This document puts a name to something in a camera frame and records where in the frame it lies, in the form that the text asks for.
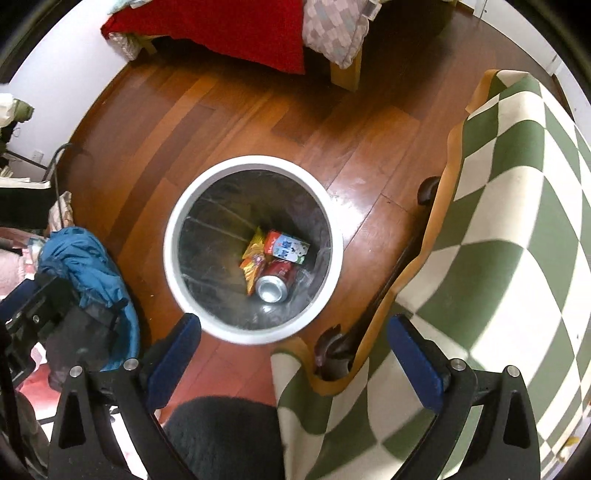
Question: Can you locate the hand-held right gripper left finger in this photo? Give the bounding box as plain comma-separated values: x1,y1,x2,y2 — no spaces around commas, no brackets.
48,313,204,480

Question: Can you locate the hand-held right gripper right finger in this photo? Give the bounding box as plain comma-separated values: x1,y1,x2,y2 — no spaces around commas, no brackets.
387,315,542,480

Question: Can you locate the white round trash bin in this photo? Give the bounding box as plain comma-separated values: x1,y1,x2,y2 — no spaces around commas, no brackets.
164,156,345,346

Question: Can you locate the blue jacket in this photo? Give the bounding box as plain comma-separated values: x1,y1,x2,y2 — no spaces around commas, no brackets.
38,226,140,373

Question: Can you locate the pink fluffy cloth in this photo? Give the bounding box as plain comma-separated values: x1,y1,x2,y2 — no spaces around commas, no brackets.
0,226,44,296

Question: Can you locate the black caster wheel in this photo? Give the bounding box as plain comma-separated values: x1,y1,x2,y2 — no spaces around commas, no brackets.
417,176,440,207
313,324,357,382

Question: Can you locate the yellow snack packet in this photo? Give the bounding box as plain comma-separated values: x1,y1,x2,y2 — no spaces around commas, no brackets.
239,226,269,296

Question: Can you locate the red soda can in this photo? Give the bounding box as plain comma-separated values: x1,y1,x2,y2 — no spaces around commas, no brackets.
255,259,297,304

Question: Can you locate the green white checkered tablecloth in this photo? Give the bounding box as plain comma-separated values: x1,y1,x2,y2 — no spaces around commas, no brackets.
270,69,591,480

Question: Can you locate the white and red milk carton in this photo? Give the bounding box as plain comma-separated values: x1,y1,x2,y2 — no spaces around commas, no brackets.
264,230,310,265

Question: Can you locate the red blanket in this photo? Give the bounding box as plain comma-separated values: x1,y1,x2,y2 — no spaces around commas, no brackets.
101,0,307,75

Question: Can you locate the black cable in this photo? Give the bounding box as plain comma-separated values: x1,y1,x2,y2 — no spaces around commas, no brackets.
43,143,89,186

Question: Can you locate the wooden bed frame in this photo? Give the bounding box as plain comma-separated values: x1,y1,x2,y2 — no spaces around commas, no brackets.
139,34,365,91

